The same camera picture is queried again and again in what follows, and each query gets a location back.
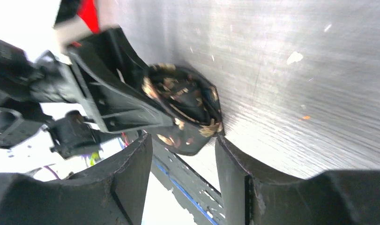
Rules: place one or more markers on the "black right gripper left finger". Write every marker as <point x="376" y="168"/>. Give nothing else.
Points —
<point x="110" y="193"/>

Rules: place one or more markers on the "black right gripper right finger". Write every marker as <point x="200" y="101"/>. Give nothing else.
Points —
<point x="255" y="193"/>

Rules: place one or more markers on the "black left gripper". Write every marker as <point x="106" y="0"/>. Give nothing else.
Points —
<point x="106" y="78"/>

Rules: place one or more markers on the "black gold floral tie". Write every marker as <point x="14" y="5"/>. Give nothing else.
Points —
<point x="192" y="103"/>

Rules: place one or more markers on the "red white toy block truck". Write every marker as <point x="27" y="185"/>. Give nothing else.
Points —
<point x="83" y="9"/>

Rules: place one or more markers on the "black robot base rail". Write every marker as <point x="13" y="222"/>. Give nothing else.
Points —
<point x="190" y="189"/>

